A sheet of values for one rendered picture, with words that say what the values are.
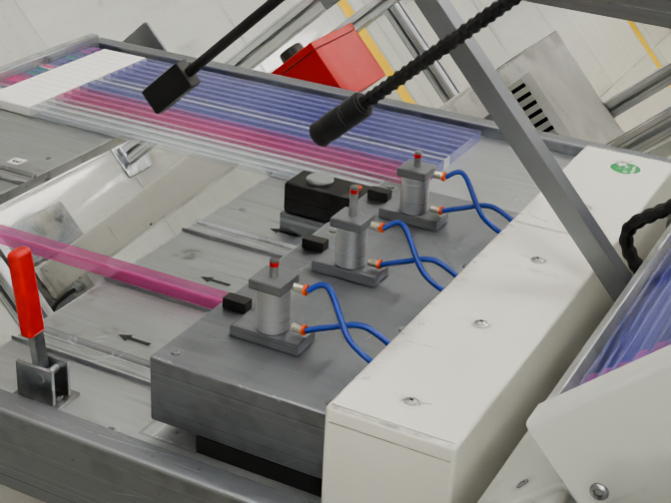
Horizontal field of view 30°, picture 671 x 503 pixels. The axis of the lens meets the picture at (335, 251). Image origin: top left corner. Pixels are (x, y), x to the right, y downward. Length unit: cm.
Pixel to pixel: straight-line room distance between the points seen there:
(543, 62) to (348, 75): 98
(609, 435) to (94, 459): 34
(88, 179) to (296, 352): 174
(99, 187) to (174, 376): 174
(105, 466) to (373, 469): 18
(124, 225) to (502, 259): 132
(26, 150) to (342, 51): 69
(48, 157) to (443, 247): 46
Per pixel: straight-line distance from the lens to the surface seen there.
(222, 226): 110
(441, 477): 70
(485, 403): 72
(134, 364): 90
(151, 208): 209
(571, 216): 85
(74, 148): 128
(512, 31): 422
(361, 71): 185
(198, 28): 298
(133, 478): 79
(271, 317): 79
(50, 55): 150
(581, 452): 61
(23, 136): 131
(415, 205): 97
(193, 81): 96
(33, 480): 85
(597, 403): 60
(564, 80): 278
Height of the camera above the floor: 172
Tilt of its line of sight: 36 degrees down
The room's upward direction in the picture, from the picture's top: 58 degrees clockwise
